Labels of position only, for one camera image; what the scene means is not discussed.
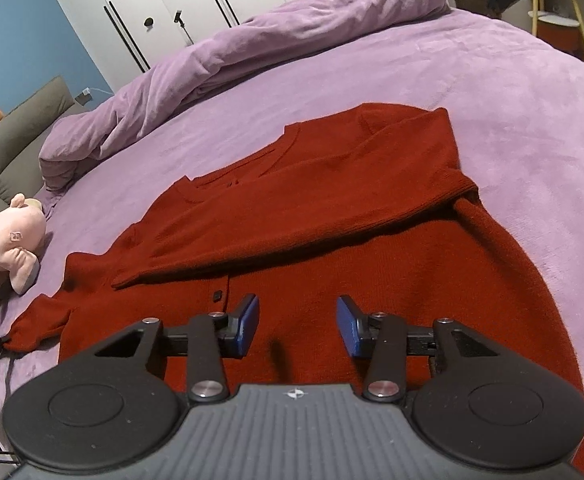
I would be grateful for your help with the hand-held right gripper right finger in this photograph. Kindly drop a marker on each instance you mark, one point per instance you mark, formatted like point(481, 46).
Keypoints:
point(348, 325)

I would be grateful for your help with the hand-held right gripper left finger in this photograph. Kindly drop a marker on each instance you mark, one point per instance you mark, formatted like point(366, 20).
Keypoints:
point(250, 324)

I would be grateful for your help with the red knit sweater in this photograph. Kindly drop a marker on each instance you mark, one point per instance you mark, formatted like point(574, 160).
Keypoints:
point(322, 220)

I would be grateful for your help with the pink plush pig toy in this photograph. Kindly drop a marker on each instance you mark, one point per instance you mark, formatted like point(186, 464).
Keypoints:
point(6, 245)

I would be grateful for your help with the purple bed sheet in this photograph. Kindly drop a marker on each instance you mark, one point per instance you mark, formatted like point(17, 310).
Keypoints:
point(512, 125)

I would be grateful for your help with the purple duvet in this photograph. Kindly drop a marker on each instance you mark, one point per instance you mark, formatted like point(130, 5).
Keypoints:
point(231, 60)

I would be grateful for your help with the white wardrobe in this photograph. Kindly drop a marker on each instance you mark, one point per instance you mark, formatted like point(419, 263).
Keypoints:
point(181, 5)

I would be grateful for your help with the yellow-legged side table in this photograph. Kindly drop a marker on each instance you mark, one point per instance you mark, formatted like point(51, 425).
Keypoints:
point(564, 15)

